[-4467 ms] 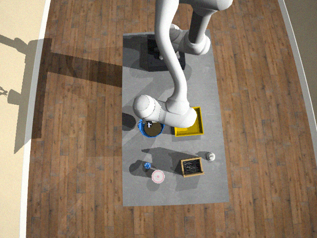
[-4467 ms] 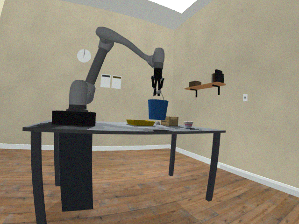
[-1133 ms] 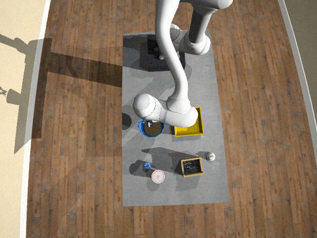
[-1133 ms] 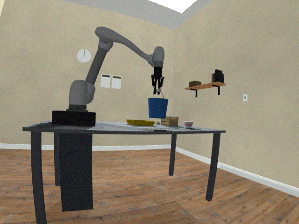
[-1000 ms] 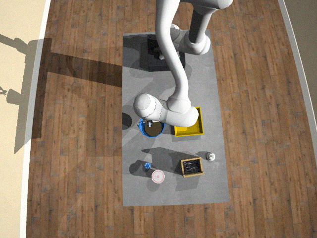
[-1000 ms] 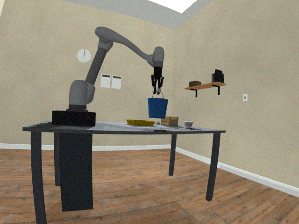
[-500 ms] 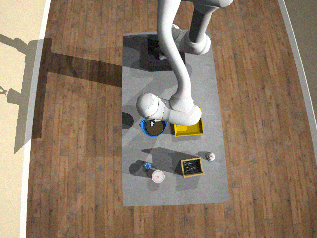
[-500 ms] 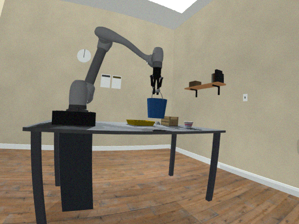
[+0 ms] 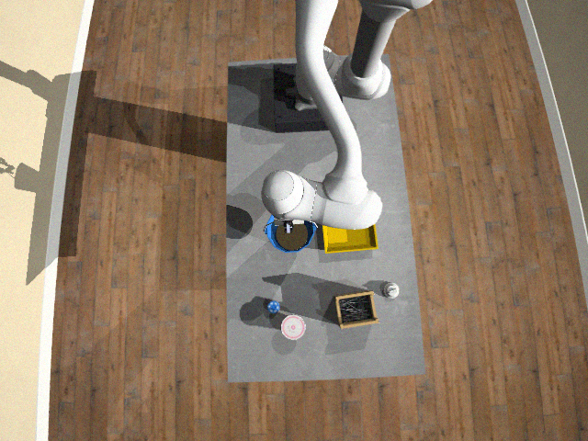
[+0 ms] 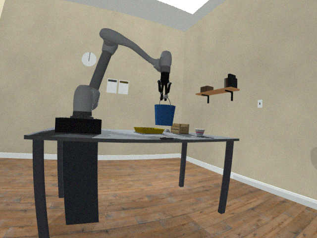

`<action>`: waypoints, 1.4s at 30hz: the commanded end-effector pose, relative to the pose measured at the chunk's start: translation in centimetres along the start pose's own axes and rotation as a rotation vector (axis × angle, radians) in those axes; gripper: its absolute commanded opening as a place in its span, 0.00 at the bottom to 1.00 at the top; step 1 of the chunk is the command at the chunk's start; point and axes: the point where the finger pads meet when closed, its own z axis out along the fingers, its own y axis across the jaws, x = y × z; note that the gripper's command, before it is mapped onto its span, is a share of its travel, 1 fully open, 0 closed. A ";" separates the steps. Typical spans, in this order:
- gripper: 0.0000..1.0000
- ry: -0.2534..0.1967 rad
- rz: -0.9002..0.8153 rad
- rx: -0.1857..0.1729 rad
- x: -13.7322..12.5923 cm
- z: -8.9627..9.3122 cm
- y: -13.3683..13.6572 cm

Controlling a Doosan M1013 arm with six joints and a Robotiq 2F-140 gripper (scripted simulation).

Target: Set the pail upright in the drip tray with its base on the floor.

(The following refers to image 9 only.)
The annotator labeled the yellow shallow tray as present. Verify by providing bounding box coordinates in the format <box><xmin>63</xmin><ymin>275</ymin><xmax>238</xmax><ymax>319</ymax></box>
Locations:
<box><xmin>322</xmin><ymin>224</ymin><xmax>379</xmax><ymax>254</ymax></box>

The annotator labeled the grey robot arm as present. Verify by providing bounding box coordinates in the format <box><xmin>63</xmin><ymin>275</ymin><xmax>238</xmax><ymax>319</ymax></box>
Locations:
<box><xmin>261</xmin><ymin>0</ymin><xmax>432</xmax><ymax>230</ymax></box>

